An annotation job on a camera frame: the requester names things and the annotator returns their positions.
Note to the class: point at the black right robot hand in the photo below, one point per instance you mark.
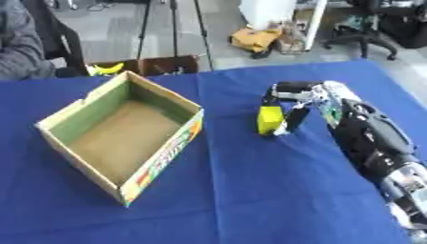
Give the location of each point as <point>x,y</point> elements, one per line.
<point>289,90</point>

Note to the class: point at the yellow rectangular block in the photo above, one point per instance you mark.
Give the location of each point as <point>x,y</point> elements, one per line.
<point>270,119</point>

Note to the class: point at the silver and black right robot arm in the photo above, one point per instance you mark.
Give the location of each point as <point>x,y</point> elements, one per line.
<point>371,139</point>

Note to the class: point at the brown cardboard box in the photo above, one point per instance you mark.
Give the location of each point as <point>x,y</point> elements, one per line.
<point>155,65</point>

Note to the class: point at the open cardboard box green inside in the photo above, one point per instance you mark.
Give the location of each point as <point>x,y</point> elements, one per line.
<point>125,139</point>

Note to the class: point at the yellow bag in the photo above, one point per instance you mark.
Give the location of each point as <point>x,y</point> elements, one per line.
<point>254,39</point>

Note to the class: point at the white panel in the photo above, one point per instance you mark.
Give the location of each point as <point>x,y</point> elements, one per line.
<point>278,17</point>

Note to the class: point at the black office chair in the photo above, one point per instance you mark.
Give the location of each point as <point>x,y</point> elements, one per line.
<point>367,28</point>

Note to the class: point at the black tripod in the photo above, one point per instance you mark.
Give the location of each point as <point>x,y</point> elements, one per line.
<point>173,30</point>

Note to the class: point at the yellow toy banana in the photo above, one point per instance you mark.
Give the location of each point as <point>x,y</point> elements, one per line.
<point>107,69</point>

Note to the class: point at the person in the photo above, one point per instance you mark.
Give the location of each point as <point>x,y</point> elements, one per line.
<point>21,41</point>

